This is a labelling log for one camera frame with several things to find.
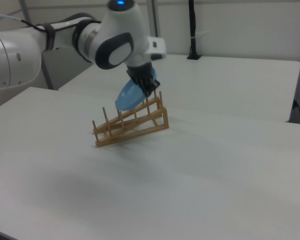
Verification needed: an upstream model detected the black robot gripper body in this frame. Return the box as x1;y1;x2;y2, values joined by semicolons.
126;62;156;88

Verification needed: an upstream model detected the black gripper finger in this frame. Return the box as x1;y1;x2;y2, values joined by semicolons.
149;79;162;92
139;83;154;98

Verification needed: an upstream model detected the blue plastic plate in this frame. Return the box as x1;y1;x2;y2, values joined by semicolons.
114;67;158;112

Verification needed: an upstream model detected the wooden plate rack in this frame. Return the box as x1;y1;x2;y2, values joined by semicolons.
91;89;170;148

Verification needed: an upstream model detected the black camera pole clamp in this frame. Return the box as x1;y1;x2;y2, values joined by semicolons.
186;0;203;61

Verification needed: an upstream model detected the black strap on arm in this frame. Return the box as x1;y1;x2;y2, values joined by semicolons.
41;22;58;53

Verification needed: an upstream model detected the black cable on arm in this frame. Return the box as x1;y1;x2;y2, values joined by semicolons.
0;11;96;33

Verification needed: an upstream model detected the black cable beside table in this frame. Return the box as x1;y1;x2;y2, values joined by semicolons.
292;99;300;124

